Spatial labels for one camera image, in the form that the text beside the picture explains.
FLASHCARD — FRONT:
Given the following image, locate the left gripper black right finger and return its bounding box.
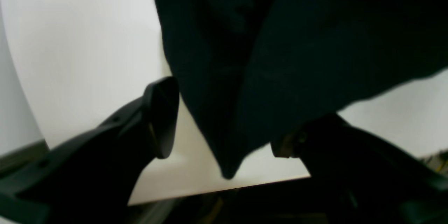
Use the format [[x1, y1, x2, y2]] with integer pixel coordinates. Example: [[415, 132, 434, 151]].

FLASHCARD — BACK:
[[271, 114, 447, 224]]

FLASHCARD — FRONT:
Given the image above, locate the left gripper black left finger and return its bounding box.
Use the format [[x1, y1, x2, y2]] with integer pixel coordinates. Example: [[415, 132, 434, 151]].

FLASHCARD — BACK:
[[0, 77, 180, 224]]

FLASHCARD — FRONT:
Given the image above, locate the black T-shirt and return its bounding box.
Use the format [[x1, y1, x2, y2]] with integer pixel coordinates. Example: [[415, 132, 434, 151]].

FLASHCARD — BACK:
[[155, 0, 447, 179]]

